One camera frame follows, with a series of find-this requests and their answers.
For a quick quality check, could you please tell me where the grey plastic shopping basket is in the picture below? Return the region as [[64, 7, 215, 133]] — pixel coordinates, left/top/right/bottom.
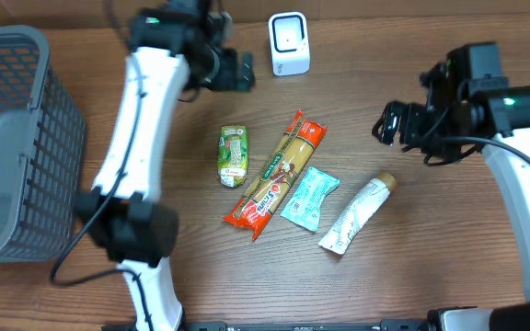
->
[[0, 26, 87, 263]]

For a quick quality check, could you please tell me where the green juice carton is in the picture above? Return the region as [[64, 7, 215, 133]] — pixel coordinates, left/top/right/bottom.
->
[[217, 125, 248, 188]]

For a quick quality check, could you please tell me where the white tube with gold cap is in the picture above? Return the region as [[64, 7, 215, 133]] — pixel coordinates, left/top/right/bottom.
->
[[318, 172, 398, 256]]

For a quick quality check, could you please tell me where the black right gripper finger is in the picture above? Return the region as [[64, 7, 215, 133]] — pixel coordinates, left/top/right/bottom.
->
[[374, 117, 399, 145], [372, 101, 401, 136]]

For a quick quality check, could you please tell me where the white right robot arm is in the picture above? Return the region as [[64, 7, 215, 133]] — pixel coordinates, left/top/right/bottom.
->
[[372, 41, 530, 331]]

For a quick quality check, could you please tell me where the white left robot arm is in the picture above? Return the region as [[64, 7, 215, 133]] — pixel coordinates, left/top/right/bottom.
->
[[75, 0, 255, 330]]

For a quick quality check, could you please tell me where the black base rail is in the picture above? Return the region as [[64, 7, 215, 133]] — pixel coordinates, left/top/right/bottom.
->
[[185, 319, 429, 331]]

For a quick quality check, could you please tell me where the white barcode scanner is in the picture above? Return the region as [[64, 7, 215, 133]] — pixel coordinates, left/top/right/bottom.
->
[[268, 11, 311, 76]]

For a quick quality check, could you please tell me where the teal snack packet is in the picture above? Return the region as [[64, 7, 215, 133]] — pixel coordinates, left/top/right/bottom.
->
[[281, 166, 340, 233]]

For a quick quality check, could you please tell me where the orange spaghetti packet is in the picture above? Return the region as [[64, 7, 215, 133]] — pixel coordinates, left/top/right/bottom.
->
[[223, 109, 328, 241]]

